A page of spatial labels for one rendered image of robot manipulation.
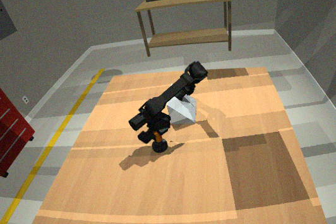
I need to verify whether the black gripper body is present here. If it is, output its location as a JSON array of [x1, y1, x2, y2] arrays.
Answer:
[[138, 112, 171, 144]]

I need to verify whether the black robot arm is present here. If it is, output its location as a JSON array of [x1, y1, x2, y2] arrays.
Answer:
[[128, 61, 208, 135]]

